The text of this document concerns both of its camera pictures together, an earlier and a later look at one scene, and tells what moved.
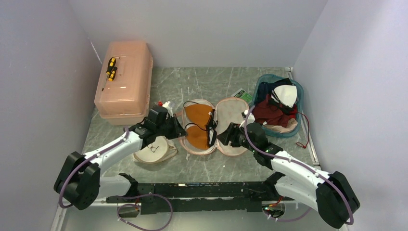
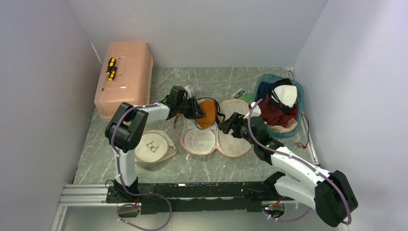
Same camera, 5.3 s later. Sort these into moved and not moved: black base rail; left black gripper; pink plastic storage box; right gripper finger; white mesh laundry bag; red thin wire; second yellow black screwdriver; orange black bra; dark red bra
Moved: left black gripper; right gripper finger; orange black bra
Not moved: red thin wire; second yellow black screwdriver; dark red bra; white mesh laundry bag; pink plastic storage box; black base rail
